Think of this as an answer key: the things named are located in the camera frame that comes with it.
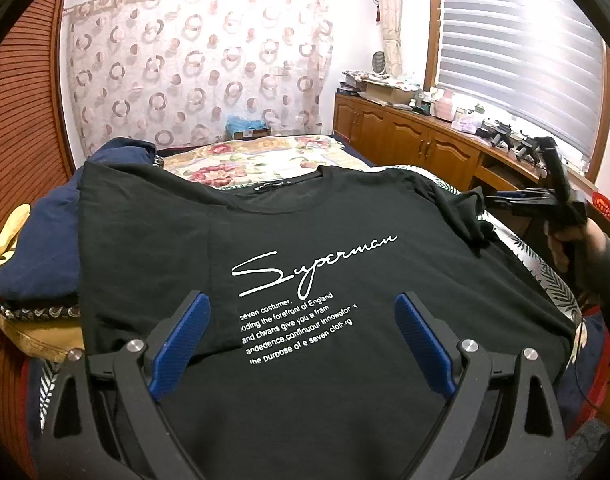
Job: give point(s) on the wooden window frame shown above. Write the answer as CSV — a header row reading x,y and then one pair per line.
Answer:
x,y
433,35

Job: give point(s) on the navy blue folded cloth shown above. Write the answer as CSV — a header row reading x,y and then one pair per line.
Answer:
x,y
45,240

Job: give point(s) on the cardboard box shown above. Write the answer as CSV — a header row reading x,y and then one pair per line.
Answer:
x,y
387,91

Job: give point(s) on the circle patterned curtain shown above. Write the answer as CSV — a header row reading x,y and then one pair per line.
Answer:
x,y
185,60

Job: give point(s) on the wooden louvered wardrobe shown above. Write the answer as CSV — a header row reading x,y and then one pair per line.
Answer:
x,y
25,110

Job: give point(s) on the sequined cushion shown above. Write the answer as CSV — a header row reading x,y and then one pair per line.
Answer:
x,y
35,311

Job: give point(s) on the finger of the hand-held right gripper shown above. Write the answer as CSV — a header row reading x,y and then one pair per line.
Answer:
x,y
515,202
532,191

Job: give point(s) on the wooden cabinet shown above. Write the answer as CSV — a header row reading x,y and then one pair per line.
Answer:
x,y
410,130

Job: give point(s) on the cream curtain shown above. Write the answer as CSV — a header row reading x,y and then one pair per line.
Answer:
x,y
387,10

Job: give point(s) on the black desk device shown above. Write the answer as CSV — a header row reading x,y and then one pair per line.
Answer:
x,y
510,141

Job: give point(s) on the black printed T-shirt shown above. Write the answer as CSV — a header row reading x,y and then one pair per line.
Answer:
x,y
335,210

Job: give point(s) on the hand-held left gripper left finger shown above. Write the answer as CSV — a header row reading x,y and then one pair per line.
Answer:
x,y
181,334

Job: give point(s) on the pink container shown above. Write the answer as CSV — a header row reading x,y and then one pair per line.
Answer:
x,y
445,105

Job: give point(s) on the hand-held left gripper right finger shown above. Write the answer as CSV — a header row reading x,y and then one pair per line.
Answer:
x,y
425,340

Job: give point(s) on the small grey fan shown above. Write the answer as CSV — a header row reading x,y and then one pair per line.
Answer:
x,y
379,60

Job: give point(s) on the person's right hand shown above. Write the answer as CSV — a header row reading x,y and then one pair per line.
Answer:
x,y
575,250

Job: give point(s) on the white window blind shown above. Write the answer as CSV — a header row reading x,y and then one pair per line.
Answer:
x,y
510,35

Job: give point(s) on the floral blanket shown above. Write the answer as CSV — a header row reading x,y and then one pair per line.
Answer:
x,y
285,155

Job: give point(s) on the navy bed sheet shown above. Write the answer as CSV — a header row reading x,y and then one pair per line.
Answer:
x,y
352,150

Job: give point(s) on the blue plastic bag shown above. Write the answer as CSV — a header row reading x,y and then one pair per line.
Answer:
x,y
246,124

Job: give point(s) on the red basket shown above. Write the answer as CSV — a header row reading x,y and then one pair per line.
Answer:
x,y
605,205

